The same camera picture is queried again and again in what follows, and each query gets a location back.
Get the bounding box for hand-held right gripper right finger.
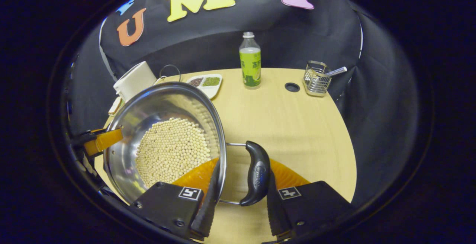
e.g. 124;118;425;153
266;158;356;241

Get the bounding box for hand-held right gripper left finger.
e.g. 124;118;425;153
128;157;222;241

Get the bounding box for stainless steel pot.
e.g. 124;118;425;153
103;81;271;206

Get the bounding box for small plate with bread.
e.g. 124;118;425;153
108;96;124;116

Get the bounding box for pile of yellow soybeans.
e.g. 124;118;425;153
135;118;212;189

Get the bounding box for white toaster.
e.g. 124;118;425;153
113;61;158;102

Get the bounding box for white divided spice tray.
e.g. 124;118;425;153
186;74;223;100

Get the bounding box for green label plastic bottle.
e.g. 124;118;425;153
239;32;262;90

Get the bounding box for black power cable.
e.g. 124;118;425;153
159;64;181;83

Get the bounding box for metal wire utensil holder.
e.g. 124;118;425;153
303;61;332;97

